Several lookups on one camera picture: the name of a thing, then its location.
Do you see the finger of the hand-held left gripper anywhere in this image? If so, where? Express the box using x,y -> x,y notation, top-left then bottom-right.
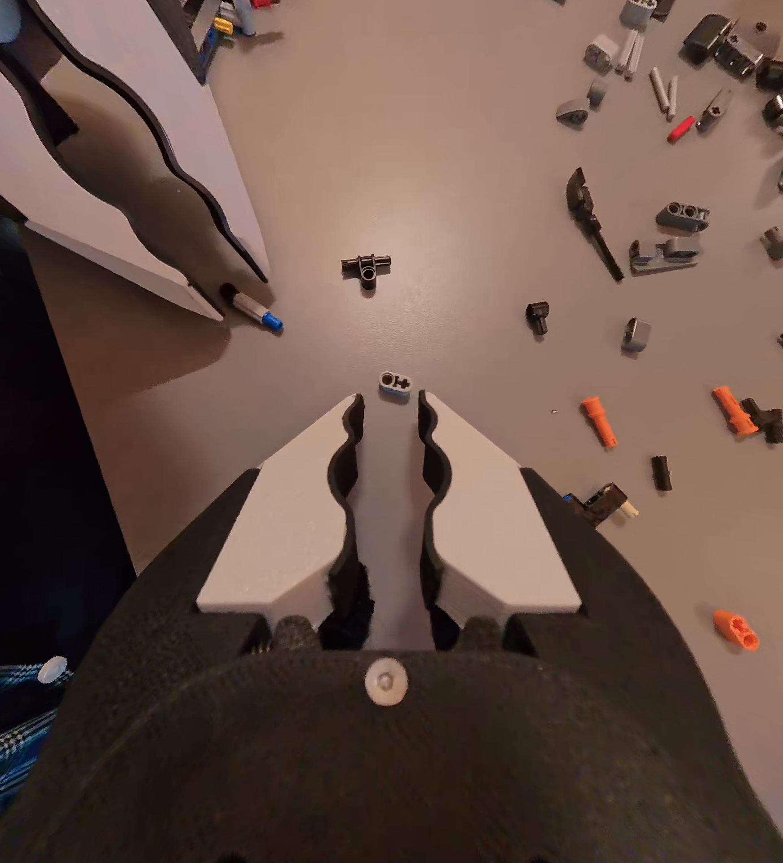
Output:
27,0 -> 272,285
0,0 -> 225,322

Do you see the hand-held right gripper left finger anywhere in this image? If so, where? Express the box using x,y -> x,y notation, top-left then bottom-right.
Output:
195,393 -> 367,616

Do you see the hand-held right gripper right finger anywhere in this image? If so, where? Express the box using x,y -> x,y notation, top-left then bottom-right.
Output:
418,388 -> 584,626

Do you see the grey lego connector with blue pin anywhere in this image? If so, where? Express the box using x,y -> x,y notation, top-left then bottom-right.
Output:
219,282 -> 284,333

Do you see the multicoloured lego technic model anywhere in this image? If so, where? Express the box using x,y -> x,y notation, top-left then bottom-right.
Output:
189,0 -> 281,51

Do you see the black lego connector with tan pin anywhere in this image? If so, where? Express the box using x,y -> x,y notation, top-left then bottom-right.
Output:
562,482 -> 638,528

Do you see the orange lego pin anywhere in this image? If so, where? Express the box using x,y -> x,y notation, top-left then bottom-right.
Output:
580,396 -> 620,449
711,386 -> 759,436

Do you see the orange lego connector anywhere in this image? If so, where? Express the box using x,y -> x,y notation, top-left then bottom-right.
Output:
712,609 -> 761,651

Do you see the black lego cross connector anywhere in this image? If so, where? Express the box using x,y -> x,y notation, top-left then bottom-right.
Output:
341,253 -> 392,291

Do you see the black lego connector pair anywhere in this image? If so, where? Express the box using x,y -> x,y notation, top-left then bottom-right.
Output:
742,398 -> 783,445

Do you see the grey flat lego piece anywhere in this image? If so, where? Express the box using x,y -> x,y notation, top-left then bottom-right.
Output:
628,236 -> 702,275

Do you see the black lego lever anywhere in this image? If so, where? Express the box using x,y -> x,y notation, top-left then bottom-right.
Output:
565,167 -> 626,282

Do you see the dark grey three-hole lego beam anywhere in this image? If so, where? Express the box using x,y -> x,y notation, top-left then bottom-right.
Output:
655,201 -> 710,233

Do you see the dark grey lego axle connector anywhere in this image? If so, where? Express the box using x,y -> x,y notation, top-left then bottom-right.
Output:
696,89 -> 734,132

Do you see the black curved lego panel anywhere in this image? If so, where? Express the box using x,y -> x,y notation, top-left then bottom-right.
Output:
683,15 -> 732,65

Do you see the dark grey lego block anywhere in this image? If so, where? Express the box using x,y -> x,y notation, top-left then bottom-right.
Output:
715,20 -> 779,75

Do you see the dark navy clothing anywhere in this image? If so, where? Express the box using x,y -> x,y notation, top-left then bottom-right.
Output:
0,202 -> 137,675

